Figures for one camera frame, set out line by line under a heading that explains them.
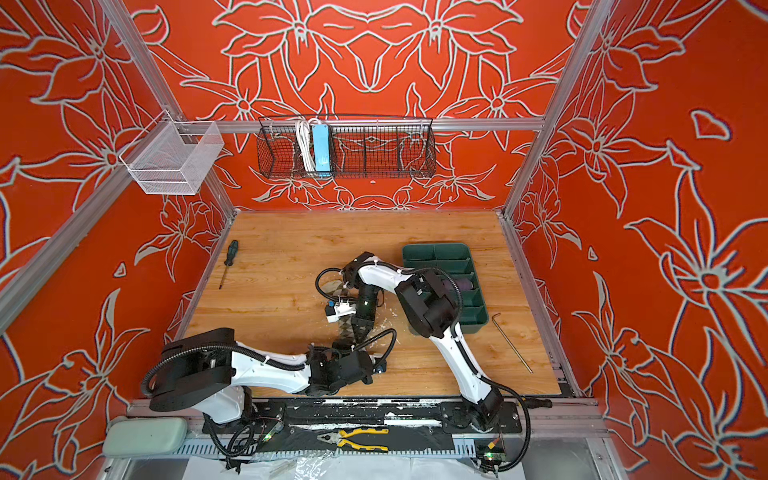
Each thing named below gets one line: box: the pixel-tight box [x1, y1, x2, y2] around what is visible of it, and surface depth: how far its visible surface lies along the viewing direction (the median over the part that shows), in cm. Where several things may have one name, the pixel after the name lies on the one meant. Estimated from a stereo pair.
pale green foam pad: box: [102, 417, 188, 458], surface depth 70 cm
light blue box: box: [312, 124, 331, 172], surface depth 91 cm
